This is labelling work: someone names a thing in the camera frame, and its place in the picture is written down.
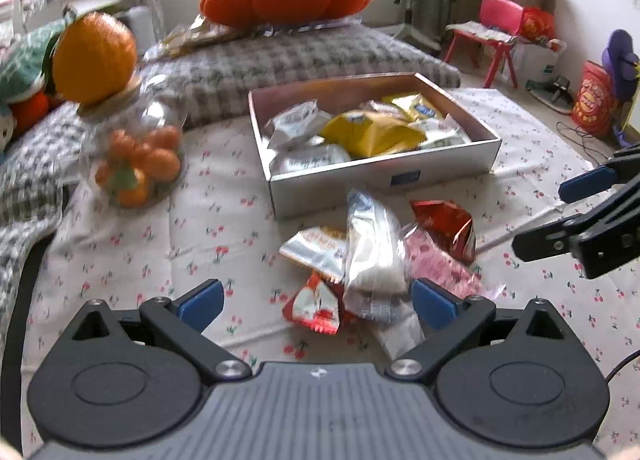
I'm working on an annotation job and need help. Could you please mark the grey checkered blanket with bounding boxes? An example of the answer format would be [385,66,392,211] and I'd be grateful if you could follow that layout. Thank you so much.
[0,100,101,341]

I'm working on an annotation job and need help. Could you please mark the clear plastic bag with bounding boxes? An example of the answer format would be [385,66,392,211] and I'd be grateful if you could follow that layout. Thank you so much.
[145,14,361,60]

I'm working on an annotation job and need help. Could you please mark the red white snack packet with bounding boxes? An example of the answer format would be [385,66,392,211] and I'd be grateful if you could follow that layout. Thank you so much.
[282,272,341,335]

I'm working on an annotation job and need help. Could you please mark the large white nut packet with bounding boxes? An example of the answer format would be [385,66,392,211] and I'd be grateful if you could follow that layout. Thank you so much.
[264,100,333,151]

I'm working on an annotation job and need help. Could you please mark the red printed snack bag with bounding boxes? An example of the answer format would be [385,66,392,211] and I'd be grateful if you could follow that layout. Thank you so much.
[571,60,618,135]

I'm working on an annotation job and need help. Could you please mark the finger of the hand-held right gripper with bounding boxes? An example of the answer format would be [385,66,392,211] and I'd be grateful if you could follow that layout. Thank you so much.
[559,142,640,203]
[512,180,640,281]

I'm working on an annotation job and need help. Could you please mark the white cardboard box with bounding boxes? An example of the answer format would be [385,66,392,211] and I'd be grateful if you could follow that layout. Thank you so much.
[247,72,502,219]

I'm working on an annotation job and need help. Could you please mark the cherry print tablecloth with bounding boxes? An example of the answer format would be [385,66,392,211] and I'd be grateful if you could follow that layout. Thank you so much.
[20,87,640,460]

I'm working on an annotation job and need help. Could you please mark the pink child chair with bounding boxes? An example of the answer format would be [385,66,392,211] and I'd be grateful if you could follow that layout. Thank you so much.
[444,0,525,89]

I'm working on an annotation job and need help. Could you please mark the small orange plush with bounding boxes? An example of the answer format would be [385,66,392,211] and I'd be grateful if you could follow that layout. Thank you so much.
[10,90,66,141]

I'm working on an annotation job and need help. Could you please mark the clear white pastry packet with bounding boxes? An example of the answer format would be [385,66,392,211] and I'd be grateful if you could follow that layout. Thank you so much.
[344,190,408,295]

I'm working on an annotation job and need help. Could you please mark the large orange fruit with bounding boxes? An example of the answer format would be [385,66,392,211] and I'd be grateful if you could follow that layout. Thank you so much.
[52,12,138,105]

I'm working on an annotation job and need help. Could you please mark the papers on pink chair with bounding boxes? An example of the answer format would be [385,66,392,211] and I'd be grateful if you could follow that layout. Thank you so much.
[446,20,516,44]

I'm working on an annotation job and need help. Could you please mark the green leaf-print cushion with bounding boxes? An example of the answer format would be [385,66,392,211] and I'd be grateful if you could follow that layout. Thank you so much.
[0,20,68,105]

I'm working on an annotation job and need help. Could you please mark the pile of small oranges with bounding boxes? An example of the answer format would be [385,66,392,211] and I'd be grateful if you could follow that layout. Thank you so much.
[95,125,182,208]

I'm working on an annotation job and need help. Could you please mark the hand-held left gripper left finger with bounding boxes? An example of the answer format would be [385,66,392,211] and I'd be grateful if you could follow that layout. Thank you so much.
[67,279,253,383]

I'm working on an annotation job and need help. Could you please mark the grey checkered cushion pad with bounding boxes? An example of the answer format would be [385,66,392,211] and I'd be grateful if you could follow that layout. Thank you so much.
[137,22,462,131]

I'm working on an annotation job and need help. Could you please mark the pink translucent snack packet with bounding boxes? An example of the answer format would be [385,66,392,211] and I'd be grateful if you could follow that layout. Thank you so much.
[404,227,506,301]

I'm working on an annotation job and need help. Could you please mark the small white nut packet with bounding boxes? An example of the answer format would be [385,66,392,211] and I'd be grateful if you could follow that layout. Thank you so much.
[270,144,351,175]

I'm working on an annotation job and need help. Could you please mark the shiny red snack packet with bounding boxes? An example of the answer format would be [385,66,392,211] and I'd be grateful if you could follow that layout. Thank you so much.
[411,200,477,265]

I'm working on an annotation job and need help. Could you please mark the yellow white snack packet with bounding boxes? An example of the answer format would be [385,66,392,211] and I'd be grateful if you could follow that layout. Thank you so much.
[382,92,443,121]

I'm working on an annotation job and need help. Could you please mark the black cable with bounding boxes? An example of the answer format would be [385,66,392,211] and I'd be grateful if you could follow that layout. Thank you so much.
[557,122,616,161]

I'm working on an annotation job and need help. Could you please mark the glass jar with wooden lid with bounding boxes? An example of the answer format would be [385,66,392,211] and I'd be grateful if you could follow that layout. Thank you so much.
[75,74,188,211]

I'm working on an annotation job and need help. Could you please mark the white orange snack packet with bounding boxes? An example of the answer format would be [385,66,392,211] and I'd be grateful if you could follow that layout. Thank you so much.
[279,227,348,283]

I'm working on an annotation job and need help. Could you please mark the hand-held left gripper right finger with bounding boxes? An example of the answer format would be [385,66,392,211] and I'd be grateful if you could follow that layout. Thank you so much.
[387,278,566,383]

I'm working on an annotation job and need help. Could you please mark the purple plush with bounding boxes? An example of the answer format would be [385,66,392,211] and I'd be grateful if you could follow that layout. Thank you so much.
[602,30,640,100]

